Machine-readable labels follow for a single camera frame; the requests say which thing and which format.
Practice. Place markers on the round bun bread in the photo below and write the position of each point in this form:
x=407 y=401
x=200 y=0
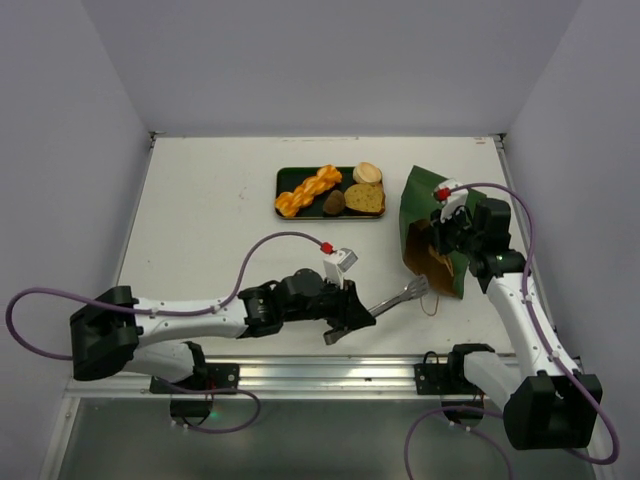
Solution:
x=367 y=173

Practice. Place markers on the sliced toast bread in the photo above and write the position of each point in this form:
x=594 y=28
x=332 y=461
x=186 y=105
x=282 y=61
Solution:
x=366 y=199

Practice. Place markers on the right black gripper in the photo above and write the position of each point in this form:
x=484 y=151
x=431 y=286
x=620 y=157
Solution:
x=445 y=236

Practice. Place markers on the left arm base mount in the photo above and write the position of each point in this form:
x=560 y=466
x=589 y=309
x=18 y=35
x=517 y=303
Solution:
x=210 y=380

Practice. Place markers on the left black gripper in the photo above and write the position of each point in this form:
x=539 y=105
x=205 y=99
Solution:
x=350 y=313

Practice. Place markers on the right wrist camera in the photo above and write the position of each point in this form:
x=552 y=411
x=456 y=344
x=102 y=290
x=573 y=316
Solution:
x=451 y=195

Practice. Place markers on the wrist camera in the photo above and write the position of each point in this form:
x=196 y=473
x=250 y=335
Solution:
x=451 y=195
x=337 y=262

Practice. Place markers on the green paper bag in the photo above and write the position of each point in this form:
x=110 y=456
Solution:
x=445 y=273

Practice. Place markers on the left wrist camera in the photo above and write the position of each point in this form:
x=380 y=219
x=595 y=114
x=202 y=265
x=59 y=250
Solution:
x=337 y=262

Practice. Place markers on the dark green tray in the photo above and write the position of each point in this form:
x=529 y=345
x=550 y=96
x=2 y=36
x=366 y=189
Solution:
x=288 y=178

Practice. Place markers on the brown chocolate bread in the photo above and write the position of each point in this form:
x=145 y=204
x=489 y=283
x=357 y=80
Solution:
x=334 y=204

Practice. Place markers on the aluminium frame rail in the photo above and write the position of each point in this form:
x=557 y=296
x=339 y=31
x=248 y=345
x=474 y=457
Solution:
x=284 y=377

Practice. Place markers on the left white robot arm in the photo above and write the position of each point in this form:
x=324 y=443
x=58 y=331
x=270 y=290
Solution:
x=118 y=332

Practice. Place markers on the metal tongs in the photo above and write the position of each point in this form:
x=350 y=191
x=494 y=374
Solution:
x=416 y=288

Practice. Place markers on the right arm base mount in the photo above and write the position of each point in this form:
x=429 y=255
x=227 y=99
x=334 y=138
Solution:
x=442 y=376

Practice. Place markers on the orange waffle bread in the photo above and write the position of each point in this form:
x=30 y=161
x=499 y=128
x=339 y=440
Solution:
x=288 y=204

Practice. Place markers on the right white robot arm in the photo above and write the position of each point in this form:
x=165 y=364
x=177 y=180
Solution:
x=548 y=404

